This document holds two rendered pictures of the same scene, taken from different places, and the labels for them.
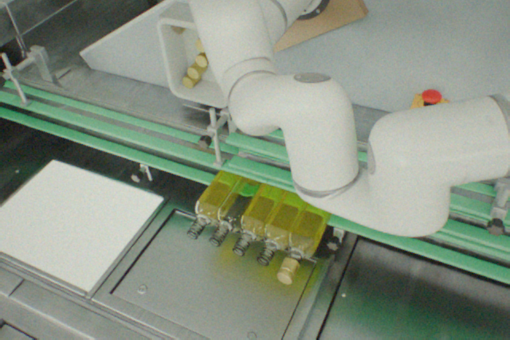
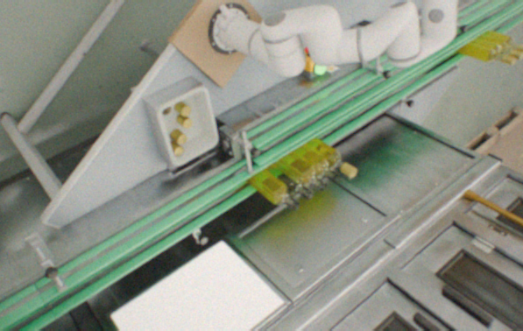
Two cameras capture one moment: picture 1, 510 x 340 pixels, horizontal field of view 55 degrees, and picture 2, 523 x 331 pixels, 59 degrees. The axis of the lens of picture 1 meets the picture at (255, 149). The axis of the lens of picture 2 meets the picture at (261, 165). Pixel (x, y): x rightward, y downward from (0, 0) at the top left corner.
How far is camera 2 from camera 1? 1.12 m
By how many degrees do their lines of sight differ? 45
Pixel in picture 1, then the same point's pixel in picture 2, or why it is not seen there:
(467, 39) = not seen: hidden behind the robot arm
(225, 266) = (305, 220)
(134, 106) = (149, 203)
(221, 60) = (336, 38)
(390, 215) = (450, 31)
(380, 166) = (446, 12)
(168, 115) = (180, 186)
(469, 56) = not seen: hidden behind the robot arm
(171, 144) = (210, 193)
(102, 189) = (180, 280)
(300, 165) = (412, 44)
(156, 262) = (280, 257)
